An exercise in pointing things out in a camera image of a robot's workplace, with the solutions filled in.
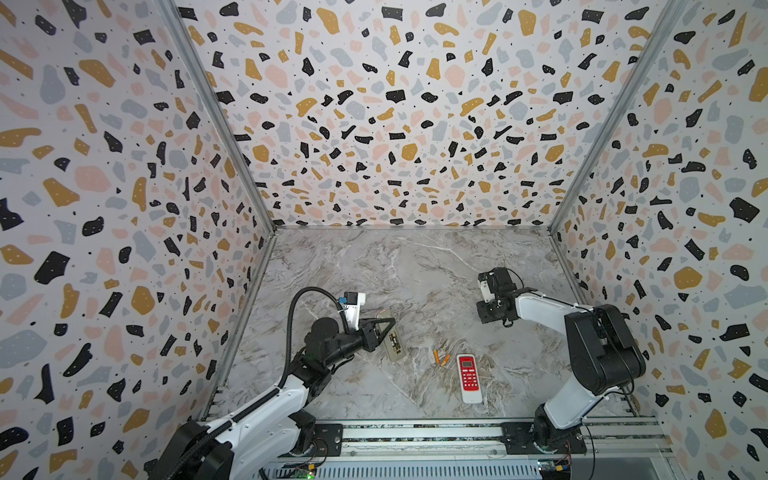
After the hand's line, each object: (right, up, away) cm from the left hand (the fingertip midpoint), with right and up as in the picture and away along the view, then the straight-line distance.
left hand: (393, 319), depth 74 cm
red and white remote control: (+21, -19, +9) cm, 29 cm away
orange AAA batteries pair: (+12, -15, +13) cm, 23 cm away
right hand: (+29, 0, +22) cm, 37 cm away
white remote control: (0, -6, +2) cm, 6 cm away
